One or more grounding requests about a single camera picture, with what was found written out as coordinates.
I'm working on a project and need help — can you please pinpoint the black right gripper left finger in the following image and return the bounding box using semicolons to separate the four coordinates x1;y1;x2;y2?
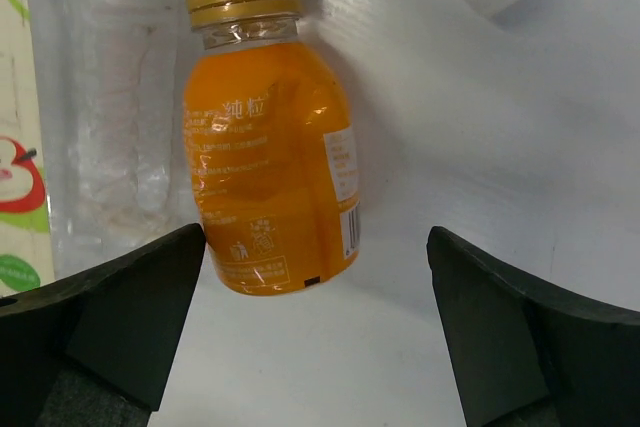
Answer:
1;224;206;426

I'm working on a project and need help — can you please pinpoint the orange juice bottle gold cap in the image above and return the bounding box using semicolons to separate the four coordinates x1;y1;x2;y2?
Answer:
183;0;361;296

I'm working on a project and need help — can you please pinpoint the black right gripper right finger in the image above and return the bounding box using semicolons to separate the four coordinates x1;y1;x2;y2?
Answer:
426;226;639;426

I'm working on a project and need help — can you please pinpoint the apple juice clear bottle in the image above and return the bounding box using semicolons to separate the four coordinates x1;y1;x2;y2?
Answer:
1;0;195;296

